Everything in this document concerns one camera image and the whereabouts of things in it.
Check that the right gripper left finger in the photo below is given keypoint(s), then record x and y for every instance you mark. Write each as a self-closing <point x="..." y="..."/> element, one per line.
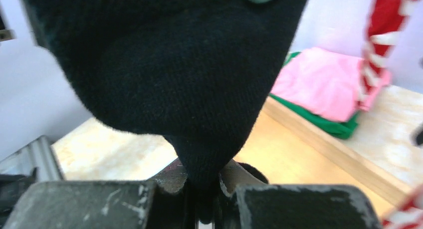
<point x="161" y="202"/>

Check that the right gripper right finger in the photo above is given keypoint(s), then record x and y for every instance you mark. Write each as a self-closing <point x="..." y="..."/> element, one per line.
<point x="245" y="202"/>

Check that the black sock front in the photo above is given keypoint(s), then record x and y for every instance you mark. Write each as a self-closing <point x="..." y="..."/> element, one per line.
<point x="196" y="72"/>

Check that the red white striped sock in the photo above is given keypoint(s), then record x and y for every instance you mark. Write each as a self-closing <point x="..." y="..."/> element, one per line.
<point x="409" y="215"/>
<point x="387" y="19"/>

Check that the wooden hanger rack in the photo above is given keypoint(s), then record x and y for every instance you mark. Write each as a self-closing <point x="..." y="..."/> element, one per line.
<point x="380" y="158"/>

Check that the green folded cloth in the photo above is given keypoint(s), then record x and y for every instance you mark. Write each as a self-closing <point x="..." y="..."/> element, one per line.
<point x="341" y="130"/>

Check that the pink folded cloth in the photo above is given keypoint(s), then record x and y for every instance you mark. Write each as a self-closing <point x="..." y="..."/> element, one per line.
<point x="331" y="85"/>

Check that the red white striped sock back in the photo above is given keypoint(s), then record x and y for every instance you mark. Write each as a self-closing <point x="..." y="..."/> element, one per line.
<point x="409" y="215"/>

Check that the aluminium rail frame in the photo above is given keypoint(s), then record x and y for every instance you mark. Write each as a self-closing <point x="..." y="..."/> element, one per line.
<point x="37" y="155"/>

